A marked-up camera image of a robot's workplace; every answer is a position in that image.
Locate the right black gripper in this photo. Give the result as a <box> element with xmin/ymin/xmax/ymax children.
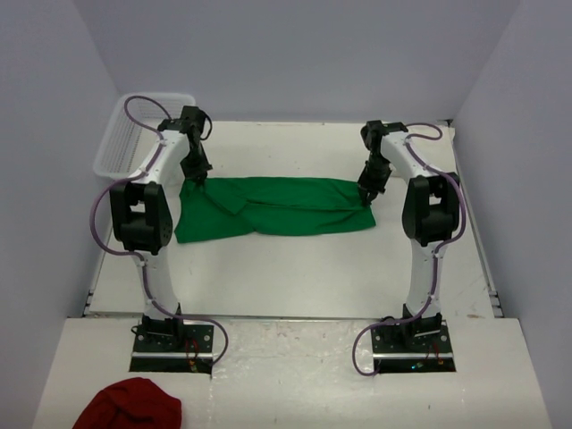
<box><xmin>358</xmin><ymin>153</ymin><xmax>394</xmax><ymax>205</ymax></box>

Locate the red t shirt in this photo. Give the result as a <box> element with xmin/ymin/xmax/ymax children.
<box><xmin>73</xmin><ymin>377</ymin><xmax>182</xmax><ymax>429</ymax></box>

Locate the white plastic basket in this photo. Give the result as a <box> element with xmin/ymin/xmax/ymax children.
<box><xmin>93</xmin><ymin>92</ymin><xmax>196</xmax><ymax>180</ymax></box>

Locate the folded white t shirt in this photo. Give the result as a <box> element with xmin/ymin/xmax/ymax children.
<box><xmin>437</xmin><ymin>122</ymin><xmax>458</xmax><ymax>172</ymax></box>

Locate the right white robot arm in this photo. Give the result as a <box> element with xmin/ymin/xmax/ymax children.
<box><xmin>357</xmin><ymin>120</ymin><xmax>467</xmax><ymax>351</ymax></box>

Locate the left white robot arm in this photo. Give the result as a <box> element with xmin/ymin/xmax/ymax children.
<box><xmin>109</xmin><ymin>105</ymin><xmax>212</xmax><ymax>351</ymax></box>

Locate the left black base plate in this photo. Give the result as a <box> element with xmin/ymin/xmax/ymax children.
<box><xmin>129</xmin><ymin>319</ymin><xmax>215</xmax><ymax>375</ymax></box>

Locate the green t shirt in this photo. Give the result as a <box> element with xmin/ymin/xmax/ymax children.
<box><xmin>174</xmin><ymin>177</ymin><xmax>376</xmax><ymax>244</ymax></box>

